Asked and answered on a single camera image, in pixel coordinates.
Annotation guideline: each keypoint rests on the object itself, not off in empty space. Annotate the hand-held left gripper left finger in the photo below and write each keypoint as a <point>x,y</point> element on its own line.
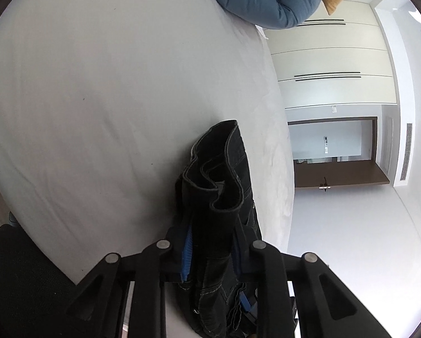
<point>186,253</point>

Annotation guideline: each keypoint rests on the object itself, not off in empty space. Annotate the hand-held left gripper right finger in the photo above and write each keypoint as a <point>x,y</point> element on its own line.
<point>236,253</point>

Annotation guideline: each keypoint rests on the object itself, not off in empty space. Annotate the black denim pants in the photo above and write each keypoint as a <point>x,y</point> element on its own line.
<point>217,169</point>

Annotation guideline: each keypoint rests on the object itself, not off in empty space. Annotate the brown door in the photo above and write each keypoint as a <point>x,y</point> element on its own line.
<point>340,174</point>

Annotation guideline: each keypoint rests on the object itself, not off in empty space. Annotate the bed with white sheet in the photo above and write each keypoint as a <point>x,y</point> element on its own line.
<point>108,112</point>

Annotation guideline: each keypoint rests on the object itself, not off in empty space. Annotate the white air vent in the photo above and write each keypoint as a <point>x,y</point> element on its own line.
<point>406,151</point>

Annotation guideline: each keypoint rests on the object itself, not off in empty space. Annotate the white wardrobe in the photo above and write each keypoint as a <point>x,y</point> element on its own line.
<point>330,56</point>

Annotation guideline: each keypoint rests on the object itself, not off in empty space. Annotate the wall control panel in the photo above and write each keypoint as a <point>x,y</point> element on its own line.
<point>325,144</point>

